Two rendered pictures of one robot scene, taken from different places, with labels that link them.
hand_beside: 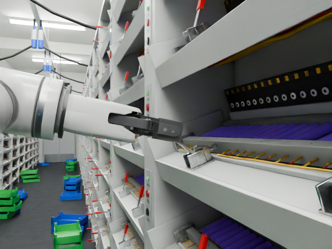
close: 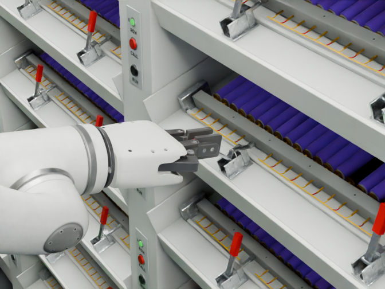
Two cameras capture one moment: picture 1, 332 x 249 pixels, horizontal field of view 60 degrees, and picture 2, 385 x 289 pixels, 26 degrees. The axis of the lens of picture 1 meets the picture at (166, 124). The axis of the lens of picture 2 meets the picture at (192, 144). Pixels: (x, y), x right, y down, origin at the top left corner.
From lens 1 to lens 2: 75 cm
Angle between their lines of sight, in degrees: 34
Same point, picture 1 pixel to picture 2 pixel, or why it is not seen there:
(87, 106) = (137, 165)
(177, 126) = (217, 144)
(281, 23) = (340, 132)
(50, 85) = (95, 149)
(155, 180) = not seen: hidden behind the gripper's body
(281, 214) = (326, 266)
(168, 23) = not seen: outside the picture
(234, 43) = (294, 101)
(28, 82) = (76, 155)
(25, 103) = (79, 178)
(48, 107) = (99, 176)
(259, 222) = (308, 260)
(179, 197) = not seen: hidden behind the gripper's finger
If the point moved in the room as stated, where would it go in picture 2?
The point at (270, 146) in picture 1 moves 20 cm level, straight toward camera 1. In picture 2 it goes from (319, 180) to (327, 281)
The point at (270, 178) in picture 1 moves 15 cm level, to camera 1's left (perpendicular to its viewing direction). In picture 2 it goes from (318, 221) to (200, 239)
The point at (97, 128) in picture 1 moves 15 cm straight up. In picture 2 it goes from (147, 183) to (144, 67)
